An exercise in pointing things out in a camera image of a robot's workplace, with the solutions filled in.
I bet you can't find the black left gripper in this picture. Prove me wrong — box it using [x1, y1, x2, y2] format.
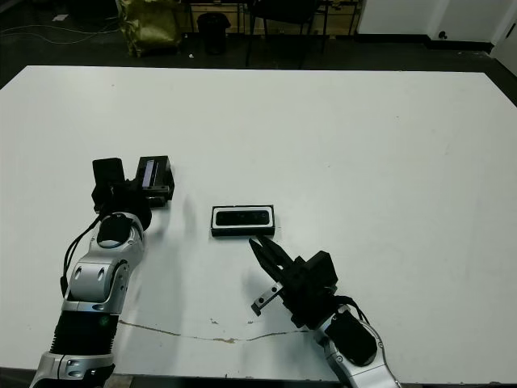
[92, 179, 171, 227]

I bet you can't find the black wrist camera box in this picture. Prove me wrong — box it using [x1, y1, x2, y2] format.
[91, 158, 127, 191]
[302, 250, 338, 289]

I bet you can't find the black chair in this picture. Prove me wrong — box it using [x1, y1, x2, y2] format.
[246, 0, 328, 70]

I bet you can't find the white floor cable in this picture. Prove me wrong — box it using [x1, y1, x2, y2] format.
[0, 23, 122, 45]

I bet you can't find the crinkled plastic bag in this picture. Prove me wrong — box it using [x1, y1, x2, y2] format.
[116, 0, 183, 57]

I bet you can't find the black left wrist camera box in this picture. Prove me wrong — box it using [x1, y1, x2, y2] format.
[91, 158, 127, 191]

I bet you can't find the black trash bin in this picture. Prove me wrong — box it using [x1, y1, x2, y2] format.
[197, 12, 231, 56]

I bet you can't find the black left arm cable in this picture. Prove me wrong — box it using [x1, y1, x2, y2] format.
[59, 213, 102, 300]

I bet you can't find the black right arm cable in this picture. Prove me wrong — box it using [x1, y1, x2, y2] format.
[334, 296, 385, 355]

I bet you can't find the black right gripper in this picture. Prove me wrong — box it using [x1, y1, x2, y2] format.
[248, 236, 339, 331]

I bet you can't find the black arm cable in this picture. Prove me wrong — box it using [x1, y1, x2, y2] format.
[334, 296, 385, 355]
[59, 213, 102, 300]

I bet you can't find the black box base white insert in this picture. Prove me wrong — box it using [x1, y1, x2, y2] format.
[209, 204, 278, 239]

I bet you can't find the black camera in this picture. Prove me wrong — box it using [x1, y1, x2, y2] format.
[215, 209, 271, 227]

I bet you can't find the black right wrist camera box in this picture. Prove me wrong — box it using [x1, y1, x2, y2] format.
[302, 250, 338, 289]

